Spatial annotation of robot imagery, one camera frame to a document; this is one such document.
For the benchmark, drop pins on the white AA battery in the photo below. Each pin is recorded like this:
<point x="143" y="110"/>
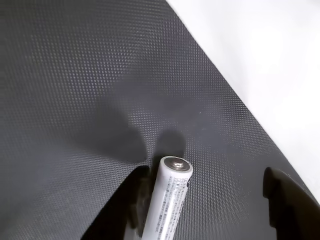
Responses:
<point x="167" y="200"/>

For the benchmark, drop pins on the black textured mat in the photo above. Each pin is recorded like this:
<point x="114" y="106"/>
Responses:
<point x="75" y="75"/>

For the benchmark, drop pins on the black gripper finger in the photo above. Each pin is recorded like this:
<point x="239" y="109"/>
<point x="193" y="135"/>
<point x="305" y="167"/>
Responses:
<point x="125" y="207"/>
<point x="295" y="210"/>

